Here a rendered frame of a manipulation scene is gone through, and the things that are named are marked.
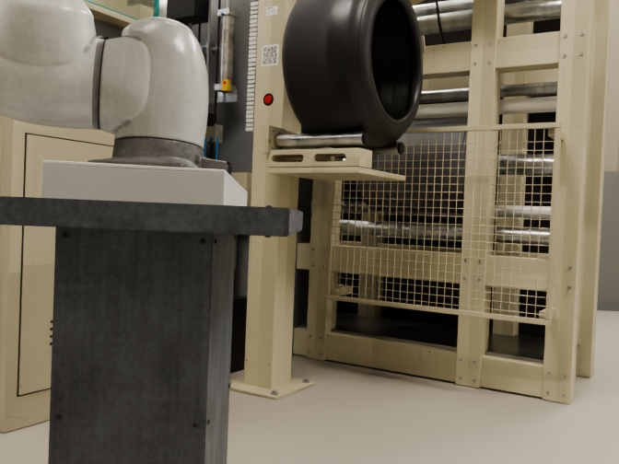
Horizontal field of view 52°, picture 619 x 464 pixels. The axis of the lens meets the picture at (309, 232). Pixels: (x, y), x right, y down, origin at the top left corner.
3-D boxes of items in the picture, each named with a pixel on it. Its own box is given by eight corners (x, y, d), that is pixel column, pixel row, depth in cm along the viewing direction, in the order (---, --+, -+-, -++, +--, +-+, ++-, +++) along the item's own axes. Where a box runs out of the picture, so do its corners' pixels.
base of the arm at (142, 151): (213, 172, 101) (215, 137, 101) (83, 168, 104) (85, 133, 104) (242, 187, 119) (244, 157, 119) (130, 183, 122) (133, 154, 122)
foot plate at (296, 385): (216, 387, 234) (216, 380, 234) (259, 373, 257) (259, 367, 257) (275, 400, 220) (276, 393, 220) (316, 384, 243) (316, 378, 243)
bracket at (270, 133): (261, 153, 218) (262, 124, 218) (320, 164, 252) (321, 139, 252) (269, 153, 216) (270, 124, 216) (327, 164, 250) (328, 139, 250)
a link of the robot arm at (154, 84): (210, 143, 106) (218, 14, 107) (95, 131, 102) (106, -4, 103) (201, 157, 122) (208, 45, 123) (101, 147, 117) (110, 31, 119)
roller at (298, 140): (273, 146, 220) (274, 133, 220) (280, 148, 224) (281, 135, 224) (363, 144, 202) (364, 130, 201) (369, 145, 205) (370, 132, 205)
